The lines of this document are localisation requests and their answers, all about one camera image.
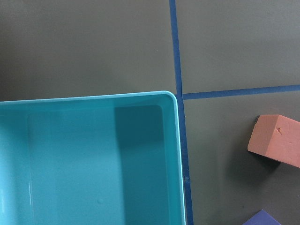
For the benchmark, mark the orange foam block far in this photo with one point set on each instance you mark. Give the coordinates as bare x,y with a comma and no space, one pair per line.
276,137

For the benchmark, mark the teal plastic bin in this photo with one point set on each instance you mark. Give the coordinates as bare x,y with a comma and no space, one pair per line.
99,160

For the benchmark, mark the purple foam block far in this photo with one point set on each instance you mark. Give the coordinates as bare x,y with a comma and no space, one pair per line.
261,218

